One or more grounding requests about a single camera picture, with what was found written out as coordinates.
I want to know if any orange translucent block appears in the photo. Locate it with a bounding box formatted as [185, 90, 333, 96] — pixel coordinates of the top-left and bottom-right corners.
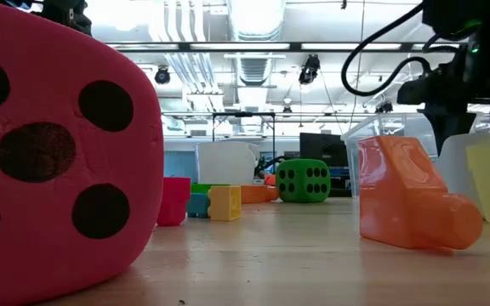
[357, 135, 484, 251]

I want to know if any green foam die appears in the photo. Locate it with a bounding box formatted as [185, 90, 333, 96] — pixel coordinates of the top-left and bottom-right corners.
[275, 158, 332, 204]

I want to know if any yellow small cube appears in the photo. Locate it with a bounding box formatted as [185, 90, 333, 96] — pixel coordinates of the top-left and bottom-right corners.
[208, 184, 242, 222]

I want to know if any teal small cube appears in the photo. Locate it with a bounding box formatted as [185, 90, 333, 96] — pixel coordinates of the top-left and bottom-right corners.
[185, 193, 211, 219]

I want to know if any pink rectangular brick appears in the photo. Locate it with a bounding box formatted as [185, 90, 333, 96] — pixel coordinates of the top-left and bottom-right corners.
[157, 176, 192, 227]

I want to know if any clear plastic bin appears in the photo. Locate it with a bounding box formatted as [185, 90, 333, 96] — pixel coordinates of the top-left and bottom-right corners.
[340, 112, 442, 199]

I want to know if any black ceiling spotlight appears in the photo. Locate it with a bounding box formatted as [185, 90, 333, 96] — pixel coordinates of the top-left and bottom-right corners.
[374, 100, 395, 115]
[154, 65, 172, 85]

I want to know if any black background monitor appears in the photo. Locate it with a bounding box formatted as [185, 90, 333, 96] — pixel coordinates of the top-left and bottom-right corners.
[299, 132, 349, 167]

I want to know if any black overhead light bar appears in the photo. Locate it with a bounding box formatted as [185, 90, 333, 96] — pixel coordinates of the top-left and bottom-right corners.
[104, 41, 470, 54]

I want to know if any orange carrot toy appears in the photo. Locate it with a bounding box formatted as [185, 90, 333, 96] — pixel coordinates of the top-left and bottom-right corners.
[240, 184, 280, 204]

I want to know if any white round plastic cup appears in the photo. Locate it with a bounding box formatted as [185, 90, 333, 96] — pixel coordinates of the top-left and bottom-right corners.
[193, 140, 261, 187]

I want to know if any green toy brick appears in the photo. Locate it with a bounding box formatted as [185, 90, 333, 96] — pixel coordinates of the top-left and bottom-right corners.
[191, 183, 231, 196]

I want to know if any blue partition panel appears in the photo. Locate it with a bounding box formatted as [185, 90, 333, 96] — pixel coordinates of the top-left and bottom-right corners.
[163, 150, 198, 184]

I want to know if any black right camera cable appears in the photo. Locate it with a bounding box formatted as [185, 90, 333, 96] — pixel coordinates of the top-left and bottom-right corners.
[339, 3, 434, 98]

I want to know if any black hanging camera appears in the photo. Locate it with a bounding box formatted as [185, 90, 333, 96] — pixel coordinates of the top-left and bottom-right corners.
[298, 54, 322, 86]

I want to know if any silver ceiling duct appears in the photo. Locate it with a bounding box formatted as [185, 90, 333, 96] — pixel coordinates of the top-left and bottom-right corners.
[227, 0, 287, 86]

